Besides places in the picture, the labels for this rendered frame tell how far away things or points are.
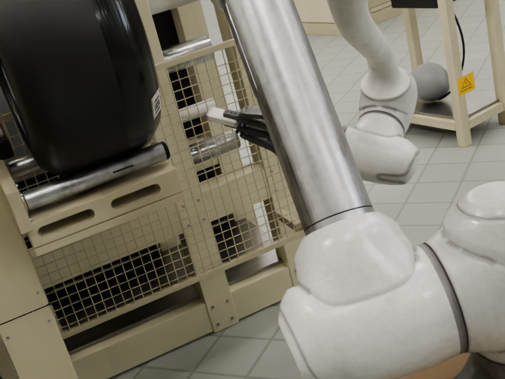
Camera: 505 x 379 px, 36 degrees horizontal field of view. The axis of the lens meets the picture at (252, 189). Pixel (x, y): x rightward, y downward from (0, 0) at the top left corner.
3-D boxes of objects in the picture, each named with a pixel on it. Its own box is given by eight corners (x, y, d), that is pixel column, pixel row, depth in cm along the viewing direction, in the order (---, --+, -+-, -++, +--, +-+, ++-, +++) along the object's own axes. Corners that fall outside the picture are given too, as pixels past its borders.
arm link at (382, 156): (333, 183, 160) (350, 139, 168) (406, 203, 157) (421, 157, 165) (337, 147, 152) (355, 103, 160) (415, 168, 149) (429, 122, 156)
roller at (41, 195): (22, 210, 174) (25, 215, 170) (16, 191, 172) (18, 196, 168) (166, 156, 184) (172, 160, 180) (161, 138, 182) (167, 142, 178)
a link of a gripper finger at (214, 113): (236, 125, 163) (236, 122, 163) (206, 117, 165) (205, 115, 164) (241, 116, 165) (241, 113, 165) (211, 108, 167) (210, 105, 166)
